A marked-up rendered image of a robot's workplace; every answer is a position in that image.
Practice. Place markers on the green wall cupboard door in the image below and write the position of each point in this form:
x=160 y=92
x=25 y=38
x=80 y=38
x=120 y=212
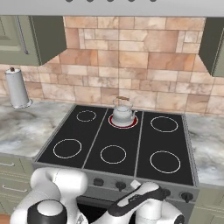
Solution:
x=10 y=40

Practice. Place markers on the green wall cupboard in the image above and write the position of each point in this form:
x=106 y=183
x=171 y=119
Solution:
x=214 y=46

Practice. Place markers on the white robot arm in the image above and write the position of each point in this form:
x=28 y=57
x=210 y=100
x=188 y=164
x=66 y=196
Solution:
x=65 y=182

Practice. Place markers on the grey range hood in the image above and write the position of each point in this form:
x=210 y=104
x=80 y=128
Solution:
x=116 y=8

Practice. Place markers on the green drawer front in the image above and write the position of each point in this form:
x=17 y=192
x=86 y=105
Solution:
x=13 y=170
x=14 y=180
x=7 y=204

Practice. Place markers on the white paper towel roll holder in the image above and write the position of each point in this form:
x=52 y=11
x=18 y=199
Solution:
x=17 y=87

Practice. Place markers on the black glass hob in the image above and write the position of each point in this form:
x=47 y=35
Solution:
x=116 y=145

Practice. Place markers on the green base cupboard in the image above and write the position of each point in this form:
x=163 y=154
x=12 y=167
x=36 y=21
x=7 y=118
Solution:
x=208 y=208

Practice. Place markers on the black hob knob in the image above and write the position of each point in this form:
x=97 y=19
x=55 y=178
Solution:
x=120 y=185
x=166 y=192
x=98 y=182
x=186 y=197

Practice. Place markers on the black oven door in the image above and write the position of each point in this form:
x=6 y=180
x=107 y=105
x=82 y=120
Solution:
x=96 y=208

